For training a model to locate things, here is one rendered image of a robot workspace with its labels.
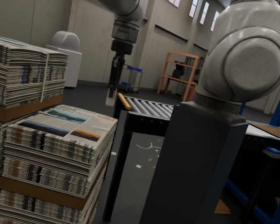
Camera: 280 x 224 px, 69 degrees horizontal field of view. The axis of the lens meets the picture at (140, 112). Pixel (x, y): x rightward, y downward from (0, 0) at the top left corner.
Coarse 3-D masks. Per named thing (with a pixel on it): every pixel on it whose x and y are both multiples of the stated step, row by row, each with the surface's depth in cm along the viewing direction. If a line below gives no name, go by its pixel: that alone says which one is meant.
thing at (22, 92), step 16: (0, 48) 58; (16, 48) 60; (0, 64) 59; (16, 64) 62; (32, 64) 70; (0, 80) 59; (16, 80) 63; (32, 80) 72; (0, 96) 61; (16, 96) 64; (32, 96) 73
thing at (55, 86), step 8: (8, 40) 84; (40, 48) 84; (56, 56) 83; (64, 56) 90; (48, 64) 80; (56, 64) 85; (64, 64) 93; (48, 72) 80; (56, 72) 86; (64, 72) 93; (48, 80) 82; (56, 80) 87; (64, 80) 95; (48, 88) 83; (56, 88) 89; (48, 96) 86
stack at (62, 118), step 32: (0, 128) 63; (32, 128) 64; (64, 128) 71; (96, 128) 79; (0, 160) 66; (32, 160) 65; (64, 160) 64; (96, 160) 71; (0, 192) 68; (64, 192) 66; (96, 192) 94
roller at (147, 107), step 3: (141, 102) 173; (144, 102) 170; (144, 105) 163; (147, 105) 161; (147, 108) 155; (150, 108) 153; (150, 111) 148; (153, 111) 146; (153, 114) 141; (156, 114) 140
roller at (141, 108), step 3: (135, 99) 174; (135, 102) 167; (138, 102) 164; (138, 105) 157; (141, 105) 155; (141, 108) 148; (144, 108) 147; (141, 111) 145; (144, 111) 142; (147, 111) 141; (150, 114) 135
